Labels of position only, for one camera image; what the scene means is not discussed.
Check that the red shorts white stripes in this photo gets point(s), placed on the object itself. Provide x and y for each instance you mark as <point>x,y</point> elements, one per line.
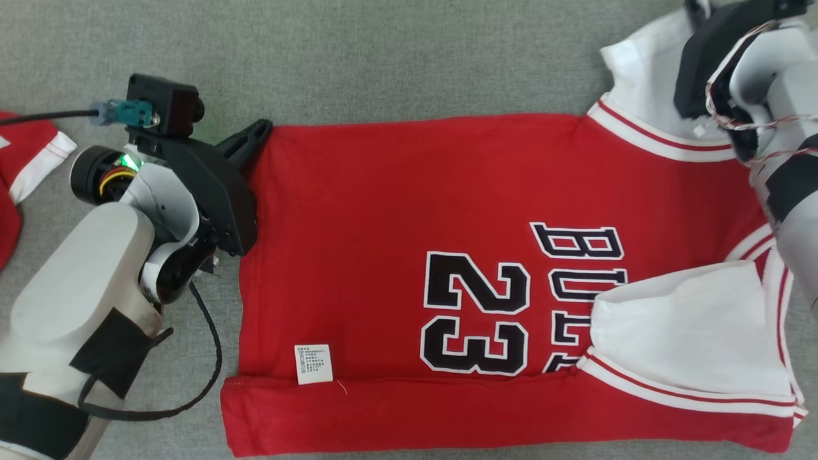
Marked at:
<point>16,166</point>

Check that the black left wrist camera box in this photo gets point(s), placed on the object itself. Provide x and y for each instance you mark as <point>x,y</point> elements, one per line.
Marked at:
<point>163,102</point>

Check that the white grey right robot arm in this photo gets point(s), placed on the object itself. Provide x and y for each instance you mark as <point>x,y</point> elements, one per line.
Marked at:
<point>792,83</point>

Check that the red number 23 jersey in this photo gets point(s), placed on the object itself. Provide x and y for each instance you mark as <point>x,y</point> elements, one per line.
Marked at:
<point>370,243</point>

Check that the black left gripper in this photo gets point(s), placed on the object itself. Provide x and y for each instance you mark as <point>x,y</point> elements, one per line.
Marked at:
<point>211,198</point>

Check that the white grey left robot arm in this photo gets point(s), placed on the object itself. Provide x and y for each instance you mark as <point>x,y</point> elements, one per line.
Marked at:
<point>83,275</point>

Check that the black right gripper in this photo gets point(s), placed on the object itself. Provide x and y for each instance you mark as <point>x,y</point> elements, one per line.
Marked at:
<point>709,57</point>

